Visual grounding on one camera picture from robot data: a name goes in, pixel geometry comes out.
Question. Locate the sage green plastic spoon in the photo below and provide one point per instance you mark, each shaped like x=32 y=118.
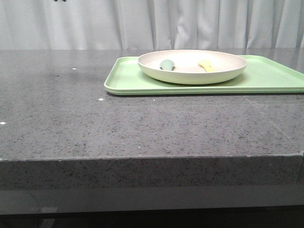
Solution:
x=167 y=64

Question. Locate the light green serving tray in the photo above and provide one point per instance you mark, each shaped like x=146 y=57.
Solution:
x=261 y=75

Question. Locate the grey pleated curtain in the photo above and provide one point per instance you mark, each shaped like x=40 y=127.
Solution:
x=150 y=24

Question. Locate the cream round plate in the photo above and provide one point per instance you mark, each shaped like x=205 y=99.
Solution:
x=187 y=71

